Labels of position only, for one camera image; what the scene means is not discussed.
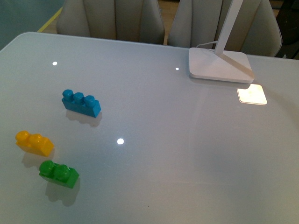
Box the yellow two-stud toy block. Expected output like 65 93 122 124
15 130 54 157

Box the blue three-stud toy block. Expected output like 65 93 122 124
62 89 101 118

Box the green two-stud toy block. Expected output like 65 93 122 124
39 160 79 189

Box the white desk lamp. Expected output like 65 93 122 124
189 0 255 84

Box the beige chair on left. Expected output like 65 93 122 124
57 0 165 44

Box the beige chair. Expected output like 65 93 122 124
168 0 282 57
57 0 165 44

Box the beige chair on right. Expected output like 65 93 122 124
168 0 282 57

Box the white lamp power cable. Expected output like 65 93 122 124
196 41 219 49

